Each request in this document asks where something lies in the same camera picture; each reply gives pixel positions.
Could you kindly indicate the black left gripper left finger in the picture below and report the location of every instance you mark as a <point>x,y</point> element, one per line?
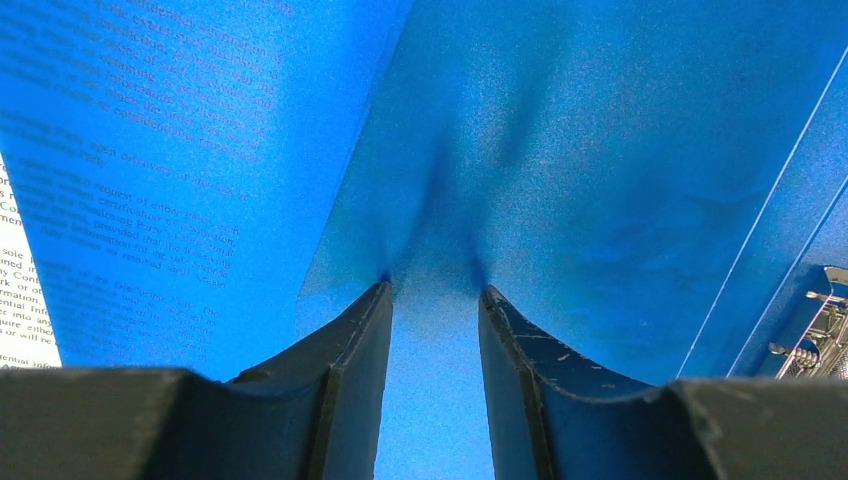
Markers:
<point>312,411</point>

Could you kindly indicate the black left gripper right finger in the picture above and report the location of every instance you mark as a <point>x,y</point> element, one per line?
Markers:
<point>553,413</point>

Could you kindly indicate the blue plastic file folder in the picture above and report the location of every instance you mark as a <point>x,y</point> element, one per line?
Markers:
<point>202,183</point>

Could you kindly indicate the white printed paper stack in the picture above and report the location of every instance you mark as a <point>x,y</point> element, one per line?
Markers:
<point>27,336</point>

